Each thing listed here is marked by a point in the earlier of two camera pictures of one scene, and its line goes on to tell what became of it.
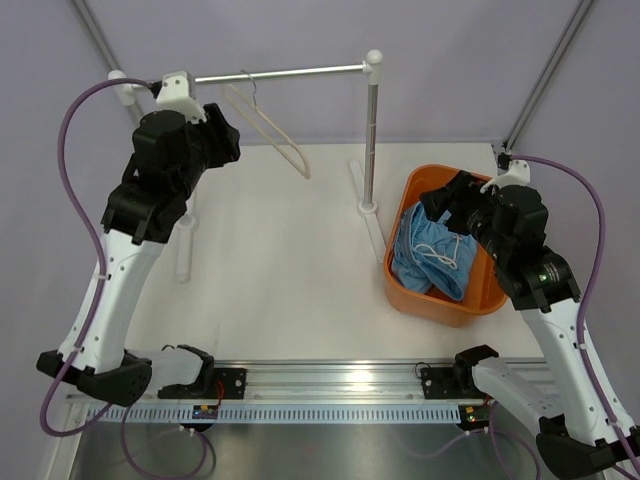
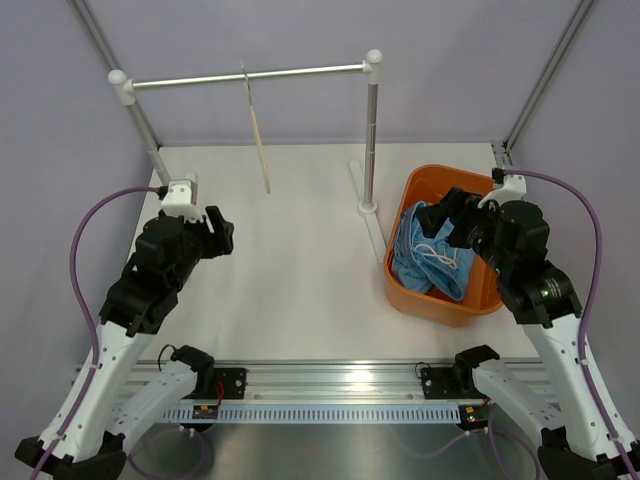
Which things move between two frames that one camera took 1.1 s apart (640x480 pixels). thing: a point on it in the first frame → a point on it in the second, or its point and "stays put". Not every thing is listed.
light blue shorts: x=430 y=253 stays put
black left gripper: x=223 y=137 → x=219 y=242
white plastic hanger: x=236 y=95 → x=259 y=139
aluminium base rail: x=329 y=384 stays put
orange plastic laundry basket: x=484 y=292 stays put
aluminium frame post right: x=548 y=75 stays put
